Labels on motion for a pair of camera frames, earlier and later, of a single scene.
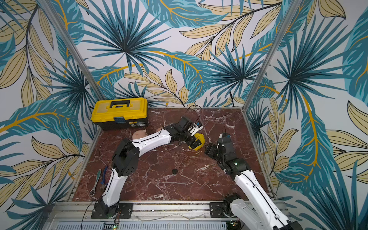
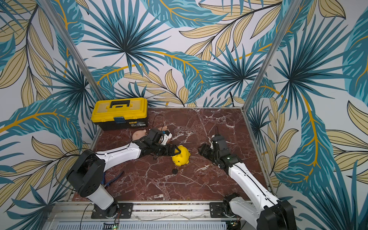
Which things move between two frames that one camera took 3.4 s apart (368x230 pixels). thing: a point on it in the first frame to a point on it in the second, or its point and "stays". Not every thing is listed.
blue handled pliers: (104, 184) stays
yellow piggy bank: (200, 137) to (182, 158)
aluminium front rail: (148, 211) stays
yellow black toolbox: (114, 113) stays
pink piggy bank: (139, 133) stays
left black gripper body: (189, 139) to (163, 150)
